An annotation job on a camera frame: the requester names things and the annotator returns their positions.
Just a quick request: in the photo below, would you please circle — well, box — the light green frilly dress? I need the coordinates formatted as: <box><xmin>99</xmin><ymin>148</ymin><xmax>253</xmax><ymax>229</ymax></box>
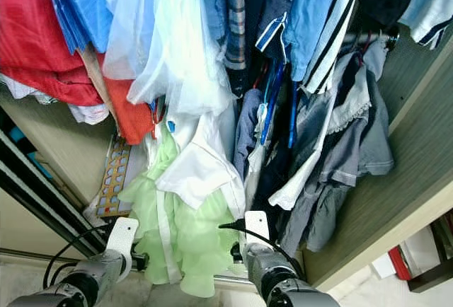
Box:
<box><xmin>117</xmin><ymin>127</ymin><xmax>245</xmax><ymax>298</ymax></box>

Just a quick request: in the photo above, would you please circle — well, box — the board with coloured dots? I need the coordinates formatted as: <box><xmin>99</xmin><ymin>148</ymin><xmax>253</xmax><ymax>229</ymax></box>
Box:
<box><xmin>92</xmin><ymin>137</ymin><xmax>135</xmax><ymax>217</ymax></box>

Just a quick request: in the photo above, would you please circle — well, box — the white shirt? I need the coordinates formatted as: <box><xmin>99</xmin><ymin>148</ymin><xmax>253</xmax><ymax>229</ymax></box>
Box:
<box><xmin>156</xmin><ymin>112</ymin><xmax>245</xmax><ymax>212</ymax></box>

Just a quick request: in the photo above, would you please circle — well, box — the navy garment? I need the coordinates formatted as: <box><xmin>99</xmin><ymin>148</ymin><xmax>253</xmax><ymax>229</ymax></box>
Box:
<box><xmin>244</xmin><ymin>66</ymin><xmax>319</xmax><ymax>212</ymax></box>

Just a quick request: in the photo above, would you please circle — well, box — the black sliding door track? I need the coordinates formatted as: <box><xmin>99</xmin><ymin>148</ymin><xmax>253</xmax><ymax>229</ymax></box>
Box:
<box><xmin>0</xmin><ymin>127</ymin><xmax>114</xmax><ymax>258</ymax></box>

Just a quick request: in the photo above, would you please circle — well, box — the blue plastic hanger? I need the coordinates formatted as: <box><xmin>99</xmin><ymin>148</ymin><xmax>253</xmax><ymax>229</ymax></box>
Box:
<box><xmin>258</xmin><ymin>63</ymin><xmax>298</xmax><ymax>149</ymax></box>

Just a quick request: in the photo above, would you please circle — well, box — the grey polo shirt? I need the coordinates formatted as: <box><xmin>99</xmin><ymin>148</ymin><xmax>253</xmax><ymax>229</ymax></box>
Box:
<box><xmin>280</xmin><ymin>38</ymin><xmax>396</xmax><ymax>255</ymax></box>

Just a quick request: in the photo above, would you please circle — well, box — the orange-red garment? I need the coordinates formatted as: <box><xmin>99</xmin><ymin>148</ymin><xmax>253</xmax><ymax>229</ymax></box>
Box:
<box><xmin>99</xmin><ymin>49</ymin><xmax>155</xmax><ymax>145</ymax></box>

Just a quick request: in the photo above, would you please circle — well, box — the red flat item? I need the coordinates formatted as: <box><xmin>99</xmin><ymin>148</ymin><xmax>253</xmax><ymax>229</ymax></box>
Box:
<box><xmin>387</xmin><ymin>245</ymin><xmax>413</xmax><ymax>281</ymax></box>

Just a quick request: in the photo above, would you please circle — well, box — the translucent white garment cover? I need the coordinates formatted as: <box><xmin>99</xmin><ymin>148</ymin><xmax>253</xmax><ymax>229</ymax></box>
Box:
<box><xmin>105</xmin><ymin>0</ymin><xmax>233</xmax><ymax>117</ymax></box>

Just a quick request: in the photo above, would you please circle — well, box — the plaid shirt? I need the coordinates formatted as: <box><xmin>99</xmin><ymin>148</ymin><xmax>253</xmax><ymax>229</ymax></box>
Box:
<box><xmin>219</xmin><ymin>0</ymin><xmax>263</xmax><ymax>71</ymax></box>

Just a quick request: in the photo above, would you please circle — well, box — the blue shirt with striped trim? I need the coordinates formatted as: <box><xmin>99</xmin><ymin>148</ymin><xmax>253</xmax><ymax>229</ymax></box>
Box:
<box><xmin>255</xmin><ymin>0</ymin><xmax>365</xmax><ymax>95</ymax></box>

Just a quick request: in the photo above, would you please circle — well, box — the red garment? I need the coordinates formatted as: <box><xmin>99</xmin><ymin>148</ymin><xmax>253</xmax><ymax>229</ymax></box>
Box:
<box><xmin>0</xmin><ymin>0</ymin><xmax>107</xmax><ymax>106</ymax></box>

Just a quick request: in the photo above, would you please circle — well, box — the plain blue shirt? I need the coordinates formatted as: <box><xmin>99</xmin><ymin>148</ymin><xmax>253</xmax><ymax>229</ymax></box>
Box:
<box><xmin>39</xmin><ymin>0</ymin><xmax>114</xmax><ymax>54</ymax></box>

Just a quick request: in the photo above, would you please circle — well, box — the light blue garment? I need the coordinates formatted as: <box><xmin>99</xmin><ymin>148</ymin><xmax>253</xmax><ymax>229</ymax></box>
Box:
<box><xmin>400</xmin><ymin>0</ymin><xmax>453</xmax><ymax>50</ymax></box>

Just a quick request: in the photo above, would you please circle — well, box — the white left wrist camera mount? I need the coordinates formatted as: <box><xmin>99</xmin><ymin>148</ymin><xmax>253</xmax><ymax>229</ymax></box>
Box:
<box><xmin>106</xmin><ymin>216</ymin><xmax>139</xmax><ymax>279</ymax></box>

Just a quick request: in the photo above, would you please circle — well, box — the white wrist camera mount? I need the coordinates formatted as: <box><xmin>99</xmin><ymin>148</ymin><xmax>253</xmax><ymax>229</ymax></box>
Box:
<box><xmin>106</xmin><ymin>216</ymin><xmax>139</xmax><ymax>279</ymax></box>
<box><xmin>244</xmin><ymin>210</ymin><xmax>271</xmax><ymax>248</ymax></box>

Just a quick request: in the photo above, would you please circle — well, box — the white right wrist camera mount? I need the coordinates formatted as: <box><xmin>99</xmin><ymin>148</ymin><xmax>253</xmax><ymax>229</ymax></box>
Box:
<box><xmin>244</xmin><ymin>210</ymin><xmax>271</xmax><ymax>248</ymax></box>

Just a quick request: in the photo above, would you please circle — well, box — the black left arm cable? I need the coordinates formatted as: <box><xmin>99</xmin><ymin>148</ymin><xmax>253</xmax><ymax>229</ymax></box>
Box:
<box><xmin>41</xmin><ymin>224</ymin><xmax>110</xmax><ymax>290</ymax></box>

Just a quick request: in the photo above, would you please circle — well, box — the chrome clothes rail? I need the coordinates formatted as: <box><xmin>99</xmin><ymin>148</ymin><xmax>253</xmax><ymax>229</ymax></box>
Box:
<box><xmin>343</xmin><ymin>30</ymin><xmax>401</xmax><ymax>47</ymax></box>

